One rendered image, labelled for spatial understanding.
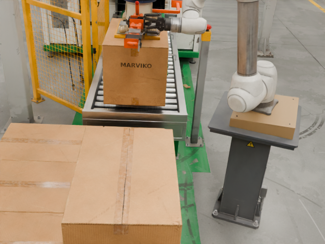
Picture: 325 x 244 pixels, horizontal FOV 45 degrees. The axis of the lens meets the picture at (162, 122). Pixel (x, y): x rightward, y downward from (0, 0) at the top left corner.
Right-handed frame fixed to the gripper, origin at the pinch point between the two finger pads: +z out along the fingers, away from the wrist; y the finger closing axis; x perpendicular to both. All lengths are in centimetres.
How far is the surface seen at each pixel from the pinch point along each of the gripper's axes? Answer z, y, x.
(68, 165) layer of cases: 34, 66, -54
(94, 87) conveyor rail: 31, 61, 34
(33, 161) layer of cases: 54, 66, -52
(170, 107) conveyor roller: -25, 66, 19
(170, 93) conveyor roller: -26, 65, 39
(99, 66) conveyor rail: 33, 61, 74
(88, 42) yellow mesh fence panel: 40, 40, 73
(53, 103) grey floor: 84, 120, 115
